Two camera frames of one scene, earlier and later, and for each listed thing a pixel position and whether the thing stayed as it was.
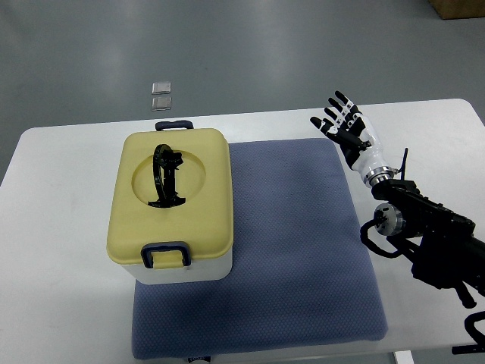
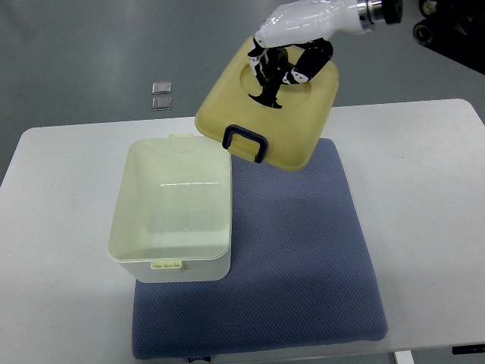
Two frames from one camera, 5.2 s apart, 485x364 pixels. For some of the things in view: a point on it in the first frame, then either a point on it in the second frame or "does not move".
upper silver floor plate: (161, 88) does not move
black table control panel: (468, 349) does not move
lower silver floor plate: (161, 103) does not move
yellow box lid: (204, 221) to (286, 138)
